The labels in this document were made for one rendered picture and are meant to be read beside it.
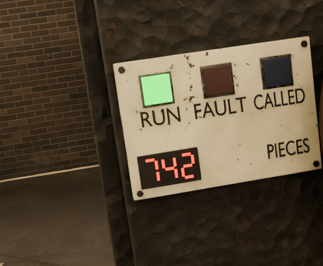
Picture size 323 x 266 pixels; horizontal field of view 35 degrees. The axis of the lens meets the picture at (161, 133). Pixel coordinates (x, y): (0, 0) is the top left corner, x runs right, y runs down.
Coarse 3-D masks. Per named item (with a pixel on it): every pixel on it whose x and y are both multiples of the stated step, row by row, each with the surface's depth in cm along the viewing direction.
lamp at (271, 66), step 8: (288, 56) 68; (264, 64) 67; (272, 64) 67; (280, 64) 68; (288, 64) 68; (264, 72) 67; (272, 72) 68; (280, 72) 68; (288, 72) 68; (264, 80) 68; (272, 80) 68; (280, 80) 68; (288, 80) 68
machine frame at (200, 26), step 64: (128, 0) 66; (192, 0) 68; (256, 0) 69; (320, 0) 70; (320, 64) 71; (128, 192) 70; (192, 192) 71; (256, 192) 72; (320, 192) 73; (128, 256) 79; (192, 256) 72; (256, 256) 73; (320, 256) 74
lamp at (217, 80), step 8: (208, 72) 66; (216, 72) 67; (224, 72) 67; (208, 80) 67; (216, 80) 67; (224, 80) 67; (208, 88) 67; (216, 88) 67; (224, 88) 67; (232, 88) 67
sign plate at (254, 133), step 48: (240, 48) 67; (288, 48) 68; (192, 96) 67; (240, 96) 68; (288, 96) 69; (144, 144) 67; (192, 144) 68; (240, 144) 69; (288, 144) 70; (144, 192) 68
